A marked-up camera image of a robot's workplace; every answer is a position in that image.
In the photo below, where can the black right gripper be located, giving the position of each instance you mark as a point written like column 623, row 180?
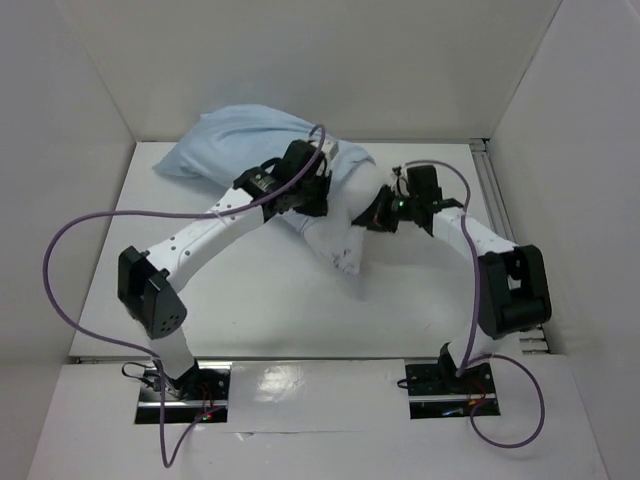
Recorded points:
column 373, row 215

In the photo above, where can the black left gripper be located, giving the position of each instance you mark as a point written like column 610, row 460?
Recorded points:
column 321, row 207

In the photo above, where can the white pillow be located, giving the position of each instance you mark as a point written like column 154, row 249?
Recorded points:
column 333, row 237

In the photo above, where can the light blue pillowcase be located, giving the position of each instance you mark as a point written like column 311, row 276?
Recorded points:
column 226, row 142

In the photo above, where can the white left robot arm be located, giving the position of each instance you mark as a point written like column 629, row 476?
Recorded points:
column 149, row 282

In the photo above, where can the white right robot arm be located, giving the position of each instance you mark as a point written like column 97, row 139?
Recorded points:
column 510, row 287

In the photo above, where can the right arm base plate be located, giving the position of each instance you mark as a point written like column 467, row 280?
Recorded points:
column 434, row 393

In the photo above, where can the aluminium frame rail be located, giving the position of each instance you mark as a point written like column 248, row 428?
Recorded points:
column 532, row 341

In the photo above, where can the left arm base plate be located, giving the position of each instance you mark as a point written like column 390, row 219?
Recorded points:
column 206, row 400

